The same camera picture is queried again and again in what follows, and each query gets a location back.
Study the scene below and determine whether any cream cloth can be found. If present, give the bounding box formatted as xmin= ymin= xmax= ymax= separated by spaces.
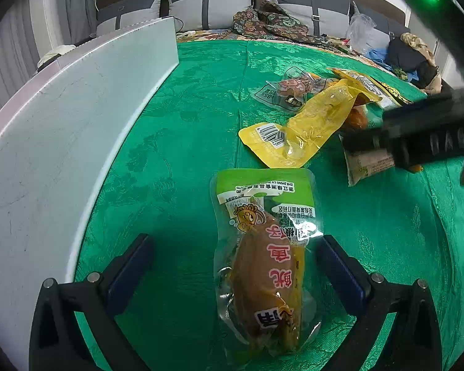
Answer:
xmin=37 ymin=44 xmax=78 ymax=68

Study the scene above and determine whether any black bag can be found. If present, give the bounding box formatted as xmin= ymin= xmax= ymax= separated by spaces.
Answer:
xmin=385 ymin=39 xmax=443 ymax=89

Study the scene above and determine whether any pile of clothes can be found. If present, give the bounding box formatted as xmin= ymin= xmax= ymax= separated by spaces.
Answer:
xmin=400 ymin=33 xmax=437 ymax=66

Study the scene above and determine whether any floral bed sheet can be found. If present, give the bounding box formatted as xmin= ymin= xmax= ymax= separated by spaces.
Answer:
xmin=176 ymin=29 xmax=376 ymax=60

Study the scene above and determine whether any grey strapped pillow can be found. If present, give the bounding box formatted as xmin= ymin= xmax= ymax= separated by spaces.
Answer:
xmin=96 ymin=0 xmax=167 ymax=36
xmin=266 ymin=0 xmax=352 ymax=36
xmin=166 ymin=0 xmax=256 ymax=32
xmin=350 ymin=1 xmax=411 ymax=52

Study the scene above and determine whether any green-topped yellow snack packet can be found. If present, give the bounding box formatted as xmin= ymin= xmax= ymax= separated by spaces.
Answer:
xmin=210 ymin=167 xmax=324 ymax=358

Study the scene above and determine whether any orange sausage snack packet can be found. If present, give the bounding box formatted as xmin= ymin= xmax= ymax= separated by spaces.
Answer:
xmin=327 ymin=67 xmax=385 ymax=132

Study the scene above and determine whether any yellow-edged snack packet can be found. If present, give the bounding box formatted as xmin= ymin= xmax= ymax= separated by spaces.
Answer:
xmin=238 ymin=78 xmax=381 ymax=168

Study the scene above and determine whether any clear brown meat snack packet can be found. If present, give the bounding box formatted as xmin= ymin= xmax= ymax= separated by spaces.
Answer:
xmin=253 ymin=66 xmax=335 ymax=113

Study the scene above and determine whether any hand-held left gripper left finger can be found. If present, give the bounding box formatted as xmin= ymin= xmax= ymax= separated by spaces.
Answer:
xmin=29 ymin=233 xmax=154 ymax=371

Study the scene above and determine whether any dark floral cloth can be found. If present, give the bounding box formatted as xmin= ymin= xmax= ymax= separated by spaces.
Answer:
xmin=232 ymin=1 xmax=346 ymax=49

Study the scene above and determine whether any grey curtain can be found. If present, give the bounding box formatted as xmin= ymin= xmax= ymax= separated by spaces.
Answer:
xmin=0 ymin=0 xmax=98 ymax=128

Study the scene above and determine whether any yellow black-printed snack packet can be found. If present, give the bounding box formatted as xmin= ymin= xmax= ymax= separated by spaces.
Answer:
xmin=375 ymin=80 xmax=415 ymax=107

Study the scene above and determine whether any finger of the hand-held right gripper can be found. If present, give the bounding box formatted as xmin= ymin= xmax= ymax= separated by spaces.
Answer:
xmin=339 ymin=128 xmax=391 ymax=154

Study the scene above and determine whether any beige snack packet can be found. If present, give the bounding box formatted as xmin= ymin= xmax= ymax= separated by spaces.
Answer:
xmin=342 ymin=145 xmax=398 ymax=188

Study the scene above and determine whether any green patterned bedspread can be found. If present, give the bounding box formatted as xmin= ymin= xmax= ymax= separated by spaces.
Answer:
xmin=73 ymin=39 xmax=464 ymax=371

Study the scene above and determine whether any white board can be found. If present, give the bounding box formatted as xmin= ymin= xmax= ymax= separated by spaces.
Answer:
xmin=0 ymin=15 xmax=179 ymax=287

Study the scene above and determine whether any blue cloth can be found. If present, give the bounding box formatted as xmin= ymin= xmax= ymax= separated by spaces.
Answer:
xmin=365 ymin=48 xmax=391 ymax=68

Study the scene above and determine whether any clear plastic bag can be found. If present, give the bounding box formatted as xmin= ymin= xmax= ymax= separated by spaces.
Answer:
xmin=346 ymin=13 xmax=378 ymax=54

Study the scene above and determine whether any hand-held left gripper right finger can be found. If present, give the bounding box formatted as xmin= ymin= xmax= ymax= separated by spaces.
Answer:
xmin=316 ymin=234 xmax=445 ymax=371

